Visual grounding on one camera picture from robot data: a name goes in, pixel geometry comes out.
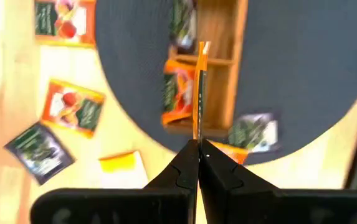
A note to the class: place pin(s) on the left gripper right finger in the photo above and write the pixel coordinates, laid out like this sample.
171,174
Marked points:
243,202

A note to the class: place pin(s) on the red strawberry tea bag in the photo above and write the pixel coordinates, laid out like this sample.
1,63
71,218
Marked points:
66,25
72,107

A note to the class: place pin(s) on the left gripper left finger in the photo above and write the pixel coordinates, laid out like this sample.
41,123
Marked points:
165,202

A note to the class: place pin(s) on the dark green tea packet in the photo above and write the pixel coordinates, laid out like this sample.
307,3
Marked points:
253,132

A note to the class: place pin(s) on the white orange Tazo tea bag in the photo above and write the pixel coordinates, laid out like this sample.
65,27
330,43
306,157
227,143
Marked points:
119,168

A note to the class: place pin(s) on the wooden three-slot tray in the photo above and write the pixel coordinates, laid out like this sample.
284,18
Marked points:
221,93

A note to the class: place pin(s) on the round dark woven placemat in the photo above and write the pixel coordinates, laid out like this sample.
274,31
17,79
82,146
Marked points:
290,62

